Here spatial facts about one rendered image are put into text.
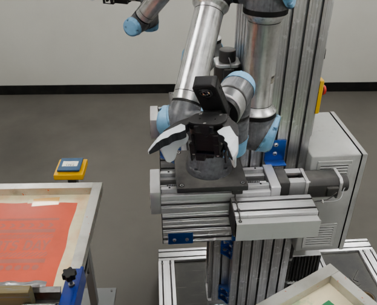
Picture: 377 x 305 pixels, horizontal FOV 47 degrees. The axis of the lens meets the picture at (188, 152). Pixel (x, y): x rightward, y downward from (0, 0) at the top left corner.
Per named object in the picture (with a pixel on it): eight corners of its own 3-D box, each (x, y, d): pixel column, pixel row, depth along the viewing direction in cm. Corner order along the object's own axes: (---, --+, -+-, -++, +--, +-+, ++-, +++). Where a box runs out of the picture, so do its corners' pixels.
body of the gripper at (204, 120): (227, 165, 80) (242, 134, 89) (222, 123, 75) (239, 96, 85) (188, 162, 82) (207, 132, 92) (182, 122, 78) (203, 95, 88)
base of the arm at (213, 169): (227, 154, 149) (229, 128, 143) (235, 179, 136) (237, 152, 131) (184, 155, 148) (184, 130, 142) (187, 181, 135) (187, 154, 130)
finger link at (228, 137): (251, 178, 72) (231, 153, 80) (249, 147, 69) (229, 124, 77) (233, 183, 71) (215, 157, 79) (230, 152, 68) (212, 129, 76)
